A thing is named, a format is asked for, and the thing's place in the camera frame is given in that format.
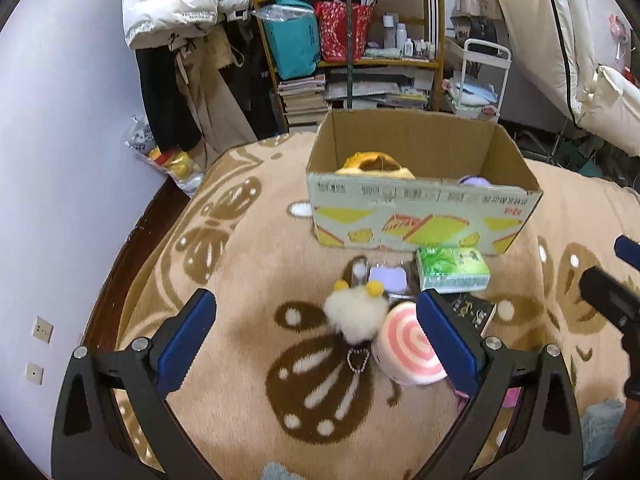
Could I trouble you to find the white fluffy plush keychain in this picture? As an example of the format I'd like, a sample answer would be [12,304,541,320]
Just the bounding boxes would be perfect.
[323,280,392,375]

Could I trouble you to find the printed cardboard box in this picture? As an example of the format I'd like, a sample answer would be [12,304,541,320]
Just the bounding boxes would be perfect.
[306,109,544,257]

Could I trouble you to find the stack of books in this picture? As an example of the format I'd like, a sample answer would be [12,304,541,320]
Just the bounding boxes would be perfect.
[277,74,329,128]

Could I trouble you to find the pile of papers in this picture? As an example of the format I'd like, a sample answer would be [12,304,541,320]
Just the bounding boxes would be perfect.
[324,67,435,111]

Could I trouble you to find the plastic bag of toys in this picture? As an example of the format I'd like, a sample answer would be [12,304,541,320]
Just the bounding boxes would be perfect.
[125,114,205,197]

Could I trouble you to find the green tissue pack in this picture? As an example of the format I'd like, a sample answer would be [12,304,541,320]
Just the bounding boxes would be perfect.
[416,246,491,294]

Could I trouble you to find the white trolley cart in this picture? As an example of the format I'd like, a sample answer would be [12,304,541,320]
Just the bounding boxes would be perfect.
[442,39,512,125]

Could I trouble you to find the red patterned bag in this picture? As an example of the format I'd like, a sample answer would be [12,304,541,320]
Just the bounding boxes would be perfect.
[314,1,375,63]

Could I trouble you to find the pink swirl roll plush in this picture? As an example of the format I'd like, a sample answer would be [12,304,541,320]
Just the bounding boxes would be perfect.
[371,302,447,387]

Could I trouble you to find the clear case with purple pad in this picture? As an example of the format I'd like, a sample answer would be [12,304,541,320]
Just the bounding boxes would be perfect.
[348,256,419,301]

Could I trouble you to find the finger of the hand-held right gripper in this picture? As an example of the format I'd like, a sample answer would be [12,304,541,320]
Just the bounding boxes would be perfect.
[579,265,640,332]
[613,234,640,269]

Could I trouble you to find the teal shopping bag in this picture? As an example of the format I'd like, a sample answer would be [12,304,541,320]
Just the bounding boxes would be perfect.
[256,0,322,81]

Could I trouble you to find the black hanging garment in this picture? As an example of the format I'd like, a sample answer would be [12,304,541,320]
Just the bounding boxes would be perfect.
[135,45,203,153]

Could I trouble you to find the black packet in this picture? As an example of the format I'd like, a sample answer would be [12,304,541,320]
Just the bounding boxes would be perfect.
[440,292,497,339]

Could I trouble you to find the wooden shelf unit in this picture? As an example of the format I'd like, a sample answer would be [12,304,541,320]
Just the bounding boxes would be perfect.
[242,0,446,133]

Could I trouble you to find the cream pillow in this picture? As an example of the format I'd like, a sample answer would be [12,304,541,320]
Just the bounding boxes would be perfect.
[580,64,640,157]

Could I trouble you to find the yellow plush toy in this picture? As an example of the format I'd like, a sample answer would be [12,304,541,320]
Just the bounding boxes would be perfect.
[335,152,416,179]

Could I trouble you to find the beige hanging coat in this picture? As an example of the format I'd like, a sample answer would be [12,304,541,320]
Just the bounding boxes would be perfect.
[170,25,258,161]

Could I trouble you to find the white duvet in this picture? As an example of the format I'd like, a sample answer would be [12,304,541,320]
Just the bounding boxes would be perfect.
[482,0,601,128]

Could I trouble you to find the light blue cloth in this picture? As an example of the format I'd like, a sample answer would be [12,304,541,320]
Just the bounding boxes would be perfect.
[580,398,626,471]

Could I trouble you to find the white puffer jacket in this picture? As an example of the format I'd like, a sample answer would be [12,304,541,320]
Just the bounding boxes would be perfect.
[121,0,249,51]

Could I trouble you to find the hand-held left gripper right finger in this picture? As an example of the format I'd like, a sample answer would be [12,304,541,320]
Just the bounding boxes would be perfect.
[410,289,585,480]

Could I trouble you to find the grey fluffy cloth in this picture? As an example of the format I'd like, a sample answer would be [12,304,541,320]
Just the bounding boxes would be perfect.
[261,462,313,480]

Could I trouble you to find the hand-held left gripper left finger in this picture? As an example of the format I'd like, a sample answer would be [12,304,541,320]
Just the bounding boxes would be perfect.
[51,287,221,480]

